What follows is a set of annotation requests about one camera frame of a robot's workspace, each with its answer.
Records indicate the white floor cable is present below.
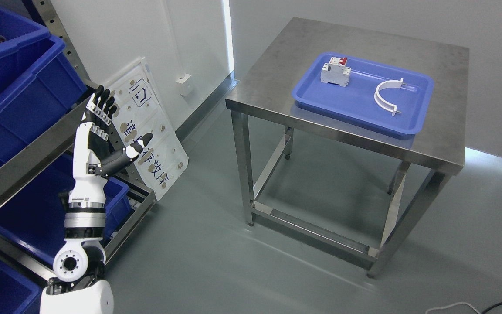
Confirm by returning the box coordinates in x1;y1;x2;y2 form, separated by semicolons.
425;302;482;314

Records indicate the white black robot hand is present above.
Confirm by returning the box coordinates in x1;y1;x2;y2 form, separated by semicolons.
68;85;153;208

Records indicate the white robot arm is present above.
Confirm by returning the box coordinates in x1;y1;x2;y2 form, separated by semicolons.
40;198;114;314

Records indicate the blue bin upper left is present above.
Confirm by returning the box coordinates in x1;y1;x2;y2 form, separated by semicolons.
0;7;86;167

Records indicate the blue bin lower shelf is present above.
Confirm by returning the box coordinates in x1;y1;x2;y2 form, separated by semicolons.
0;153;132;266

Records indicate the metal shelf rack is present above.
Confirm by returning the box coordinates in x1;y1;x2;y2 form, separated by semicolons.
0;0;156;284

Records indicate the white wall socket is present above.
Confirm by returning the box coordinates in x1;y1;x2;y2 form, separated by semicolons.
176;73;193;97

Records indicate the white sign board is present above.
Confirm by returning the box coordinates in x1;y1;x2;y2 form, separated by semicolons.
106;57;189;201

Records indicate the blue plastic tray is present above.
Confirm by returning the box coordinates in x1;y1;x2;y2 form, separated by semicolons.
292;51;434;140

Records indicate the white curved pipe clamp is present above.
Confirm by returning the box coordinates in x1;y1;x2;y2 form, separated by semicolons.
373;78;405;116

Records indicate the stainless steel table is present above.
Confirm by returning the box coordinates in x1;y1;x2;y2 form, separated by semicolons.
226;17;470;278

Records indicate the white red circuit breaker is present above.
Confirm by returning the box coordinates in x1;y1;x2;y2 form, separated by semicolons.
320;56;351;87

